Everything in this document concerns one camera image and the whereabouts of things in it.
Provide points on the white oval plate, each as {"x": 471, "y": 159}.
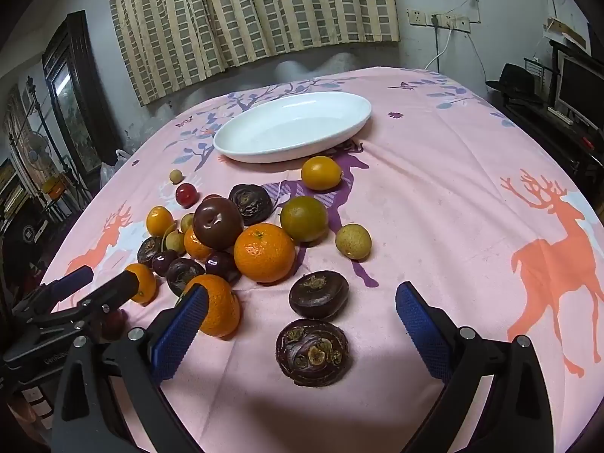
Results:
{"x": 292, "y": 127}

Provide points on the checked beige curtain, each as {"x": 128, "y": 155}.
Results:
{"x": 236, "y": 9}

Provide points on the small tan longan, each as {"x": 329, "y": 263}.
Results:
{"x": 175, "y": 176}

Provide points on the yellow-green cherry tomato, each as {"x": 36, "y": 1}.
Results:
{"x": 304, "y": 218}

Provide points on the black hat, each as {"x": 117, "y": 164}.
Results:
{"x": 514, "y": 78}

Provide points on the orange box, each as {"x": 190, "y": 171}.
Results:
{"x": 54, "y": 188}

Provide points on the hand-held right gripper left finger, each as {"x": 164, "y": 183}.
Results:
{"x": 181, "y": 330}

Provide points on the computer monitor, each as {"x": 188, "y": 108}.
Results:
{"x": 580, "y": 87}

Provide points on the cardboard box on wall shelf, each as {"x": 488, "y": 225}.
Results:
{"x": 564, "y": 30}

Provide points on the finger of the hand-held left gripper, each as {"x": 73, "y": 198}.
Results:
{"x": 71, "y": 283}
{"x": 113, "y": 288}

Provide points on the white socket strip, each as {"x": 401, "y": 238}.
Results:
{"x": 448, "y": 21}

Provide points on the small orange mandarin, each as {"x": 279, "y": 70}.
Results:
{"x": 144, "y": 283}

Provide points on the dark framed cabinet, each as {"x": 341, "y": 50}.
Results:
{"x": 89, "y": 80}

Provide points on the reddish purple plum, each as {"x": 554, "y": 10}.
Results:
{"x": 113, "y": 325}

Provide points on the orange cherry tomato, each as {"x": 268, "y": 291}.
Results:
{"x": 321, "y": 172}

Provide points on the clear plastic bag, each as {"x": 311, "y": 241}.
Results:
{"x": 113, "y": 167}

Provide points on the white wall socket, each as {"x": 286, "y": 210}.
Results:
{"x": 416, "y": 16}

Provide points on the electric fan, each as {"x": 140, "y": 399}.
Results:
{"x": 34, "y": 151}

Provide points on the dark desk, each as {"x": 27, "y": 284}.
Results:
{"x": 557, "y": 141}

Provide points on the pink deer print tablecloth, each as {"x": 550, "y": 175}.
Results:
{"x": 448, "y": 174}

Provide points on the dark red cherry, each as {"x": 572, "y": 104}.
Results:
{"x": 222, "y": 266}
{"x": 163, "y": 262}

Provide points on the dark purple tomato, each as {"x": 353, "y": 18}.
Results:
{"x": 218, "y": 222}

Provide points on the yellow orange kumquat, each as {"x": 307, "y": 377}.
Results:
{"x": 159, "y": 221}

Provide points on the large orange mandarin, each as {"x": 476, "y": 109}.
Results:
{"x": 264, "y": 255}

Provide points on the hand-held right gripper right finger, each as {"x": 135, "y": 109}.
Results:
{"x": 420, "y": 328}

